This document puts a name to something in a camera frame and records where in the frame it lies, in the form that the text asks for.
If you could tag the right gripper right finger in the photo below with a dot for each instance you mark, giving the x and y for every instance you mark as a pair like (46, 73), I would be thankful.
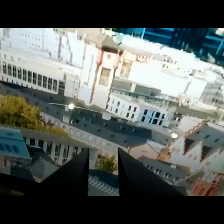
(136, 180)

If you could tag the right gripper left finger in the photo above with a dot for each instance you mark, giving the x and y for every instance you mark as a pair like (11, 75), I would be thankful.
(73, 178)

